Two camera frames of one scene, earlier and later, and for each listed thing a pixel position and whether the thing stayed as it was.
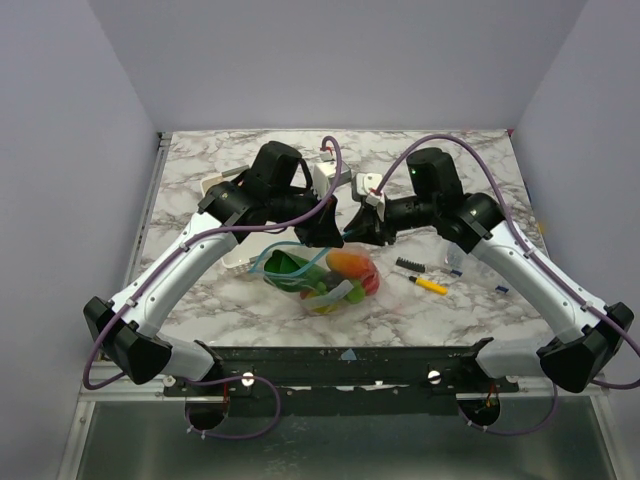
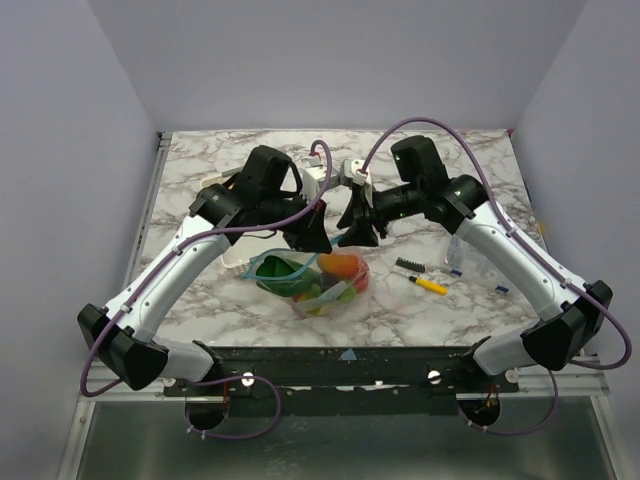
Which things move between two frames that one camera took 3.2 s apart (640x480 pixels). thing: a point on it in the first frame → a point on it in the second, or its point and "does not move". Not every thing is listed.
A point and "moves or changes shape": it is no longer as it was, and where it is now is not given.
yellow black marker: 439,288 does not move
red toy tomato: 371,283 → 362,279
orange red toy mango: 346,263 moves or changes shape
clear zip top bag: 325,279 moves or changes shape
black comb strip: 410,265 does not move
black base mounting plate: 343,371 does not move
